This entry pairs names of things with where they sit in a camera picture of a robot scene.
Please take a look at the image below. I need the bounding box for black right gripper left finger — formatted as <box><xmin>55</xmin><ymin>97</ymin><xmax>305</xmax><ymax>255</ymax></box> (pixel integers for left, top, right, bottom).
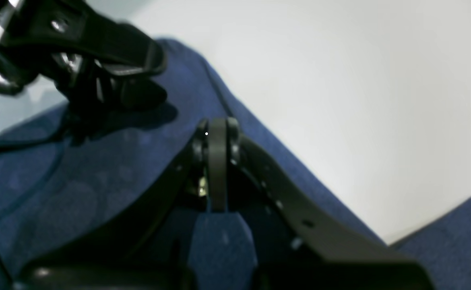
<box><xmin>14</xmin><ymin>118</ymin><xmax>228</xmax><ymax>290</ymax></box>

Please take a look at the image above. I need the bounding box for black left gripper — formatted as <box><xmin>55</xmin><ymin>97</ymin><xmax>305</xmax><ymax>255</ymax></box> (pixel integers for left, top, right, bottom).
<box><xmin>0</xmin><ymin>0</ymin><xmax>167</xmax><ymax>112</ymax></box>

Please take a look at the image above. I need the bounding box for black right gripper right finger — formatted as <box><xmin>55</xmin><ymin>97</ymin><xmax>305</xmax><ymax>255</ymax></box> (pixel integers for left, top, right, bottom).
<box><xmin>227</xmin><ymin>118</ymin><xmax>434</xmax><ymax>290</ymax></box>

